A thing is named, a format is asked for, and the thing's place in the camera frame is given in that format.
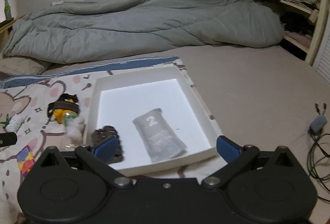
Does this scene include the green plastic clothes pegs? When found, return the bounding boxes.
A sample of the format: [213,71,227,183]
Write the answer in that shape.
[0,114,11,128]

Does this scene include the white yarn ball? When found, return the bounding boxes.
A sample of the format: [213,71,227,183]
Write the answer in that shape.
[6,115,25,133]

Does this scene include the black hair claw clip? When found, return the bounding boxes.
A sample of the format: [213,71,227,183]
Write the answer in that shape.
[91,126,124,164]

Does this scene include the colourful card game box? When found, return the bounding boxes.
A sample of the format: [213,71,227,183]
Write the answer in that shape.
[16,145,35,178]

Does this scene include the white cotton ball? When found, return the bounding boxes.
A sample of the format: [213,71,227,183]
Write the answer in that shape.
[65,116,85,142]

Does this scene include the yellow headlamp with strap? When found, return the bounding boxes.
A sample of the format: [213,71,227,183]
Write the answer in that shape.
[47,93,80,127]

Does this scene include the grey disposable seat cushion pack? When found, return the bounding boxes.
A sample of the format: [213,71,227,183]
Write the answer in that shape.
[133,108,187,163]

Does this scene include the bag of rubber bands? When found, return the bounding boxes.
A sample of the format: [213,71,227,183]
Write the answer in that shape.
[59,136,82,151]

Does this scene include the cartoon bear print cloth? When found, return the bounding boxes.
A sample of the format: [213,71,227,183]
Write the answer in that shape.
[1,56,222,223]

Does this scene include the white shallow cardboard box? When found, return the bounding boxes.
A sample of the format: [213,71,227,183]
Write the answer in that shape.
[84,65,222,176]

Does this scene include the beige fluffy blanket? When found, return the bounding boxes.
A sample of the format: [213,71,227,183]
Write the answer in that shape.
[0,53,51,76]

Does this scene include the small grey adapter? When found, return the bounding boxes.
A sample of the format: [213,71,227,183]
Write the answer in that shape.
[309,103,327,135]

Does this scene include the grey-green duvet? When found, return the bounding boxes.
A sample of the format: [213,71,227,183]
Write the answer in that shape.
[2,0,284,64]

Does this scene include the white louvered door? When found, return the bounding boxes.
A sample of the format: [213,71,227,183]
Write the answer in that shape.
[313,18,330,84]

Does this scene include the green glass bottle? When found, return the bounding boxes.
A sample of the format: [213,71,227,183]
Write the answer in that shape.
[4,0,12,20]

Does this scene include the black cables on bed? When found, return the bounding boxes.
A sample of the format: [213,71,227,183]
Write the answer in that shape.
[306,130,330,202]

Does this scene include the wooden wall niche shelf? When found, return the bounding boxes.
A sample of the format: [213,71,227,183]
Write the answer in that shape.
[254,0,329,65]

